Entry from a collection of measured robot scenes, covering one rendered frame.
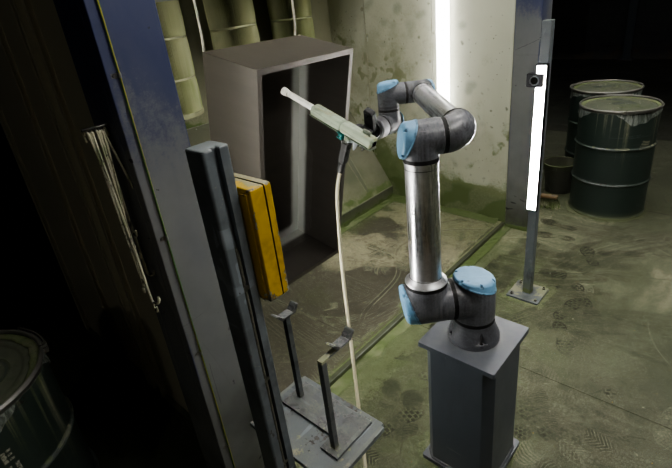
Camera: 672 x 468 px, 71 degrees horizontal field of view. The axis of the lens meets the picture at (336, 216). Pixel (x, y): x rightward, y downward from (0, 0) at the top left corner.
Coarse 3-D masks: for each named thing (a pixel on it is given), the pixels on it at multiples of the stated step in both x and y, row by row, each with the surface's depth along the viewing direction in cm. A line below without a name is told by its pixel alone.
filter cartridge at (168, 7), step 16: (160, 0) 269; (176, 0) 280; (160, 16) 272; (176, 16) 280; (176, 32) 281; (176, 48) 284; (176, 64) 285; (192, 64) 298; (176, 80) 288; (192, 80) 298; (192, 96) 298; (192, 112) 300
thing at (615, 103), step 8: (616, 96) 386; (624, 96) 384; (584, 104) 377; (592, 104) 376; (600, 104) 373; (608, 104) 370; (616, 104) 368; (624, 104) 365; (632, 104) 363; (640, 104) 361; (648, 104) 358; (656, 104) 356
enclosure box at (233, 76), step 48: (240, 48) 210; (288, 48) 215; (336, 48) 219; (240, 96) 196; (336, 96) 240; (240, 144) 208; (288, 144) 266; (336, 144) 253; (288, 192) 283; (288, 240) 294; (336, 240) 284
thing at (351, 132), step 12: (288, 96) 192; (312, 108) 184; (324, 108) 184; (324, 120) 182; (336, 120) 178; (348, 132) 176; (360, 132) 174; (348, 144) 178; (360, 144) 175; (372, 144) 172; (348, 156) 185
